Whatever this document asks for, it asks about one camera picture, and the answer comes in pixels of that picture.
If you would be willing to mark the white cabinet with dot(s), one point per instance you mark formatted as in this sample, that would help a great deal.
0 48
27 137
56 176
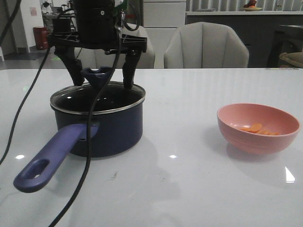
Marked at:
160 19

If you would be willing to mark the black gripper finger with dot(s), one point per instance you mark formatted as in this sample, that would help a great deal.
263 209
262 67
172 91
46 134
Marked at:
73 66
131 60

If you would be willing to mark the orange ham slices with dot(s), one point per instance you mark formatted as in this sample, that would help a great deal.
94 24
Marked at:
257 128

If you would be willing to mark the beige cushion right edge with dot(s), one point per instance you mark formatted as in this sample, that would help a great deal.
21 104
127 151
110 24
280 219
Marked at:
294 59

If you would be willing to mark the fruit plate on counter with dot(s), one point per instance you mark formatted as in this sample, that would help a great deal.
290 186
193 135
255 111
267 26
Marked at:
251 5

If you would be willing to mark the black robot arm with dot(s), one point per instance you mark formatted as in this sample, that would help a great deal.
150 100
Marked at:
116 3

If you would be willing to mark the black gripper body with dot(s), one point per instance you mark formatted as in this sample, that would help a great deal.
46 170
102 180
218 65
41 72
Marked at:
99 27

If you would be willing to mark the pink bowl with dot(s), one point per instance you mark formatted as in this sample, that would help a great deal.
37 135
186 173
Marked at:
233 116

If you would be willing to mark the glass lid with blue knob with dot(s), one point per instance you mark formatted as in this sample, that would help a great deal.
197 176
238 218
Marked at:
114 98

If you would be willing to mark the dark blue saucepan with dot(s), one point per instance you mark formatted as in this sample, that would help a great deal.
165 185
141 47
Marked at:
111 134

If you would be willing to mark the right beige chair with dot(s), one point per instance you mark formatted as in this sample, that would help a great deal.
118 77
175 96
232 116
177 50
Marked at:
205 45

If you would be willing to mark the dark grey counter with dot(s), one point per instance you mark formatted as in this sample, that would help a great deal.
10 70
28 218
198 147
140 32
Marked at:
255 29

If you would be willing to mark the red trash bin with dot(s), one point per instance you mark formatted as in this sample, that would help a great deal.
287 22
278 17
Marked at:
40 36

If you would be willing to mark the left beige chair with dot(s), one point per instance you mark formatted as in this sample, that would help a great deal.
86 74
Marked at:
95 59

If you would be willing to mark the beige chair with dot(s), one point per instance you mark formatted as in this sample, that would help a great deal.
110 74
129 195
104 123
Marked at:
95 59
205 45

